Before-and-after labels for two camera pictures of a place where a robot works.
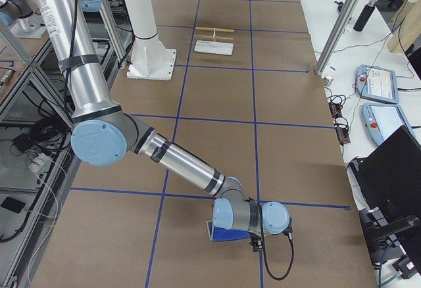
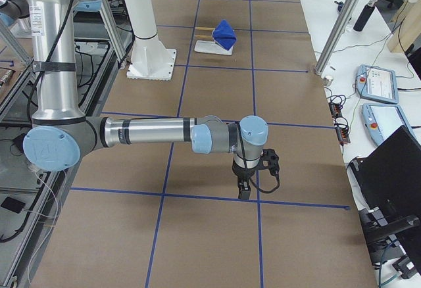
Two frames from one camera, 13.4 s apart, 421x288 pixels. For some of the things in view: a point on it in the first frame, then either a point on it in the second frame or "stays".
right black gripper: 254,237 → 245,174
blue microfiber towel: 217,233 → 223,34
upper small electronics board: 335,110 stays
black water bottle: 365,15 stays
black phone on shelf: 13,204 stays
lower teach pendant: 382,120 stays
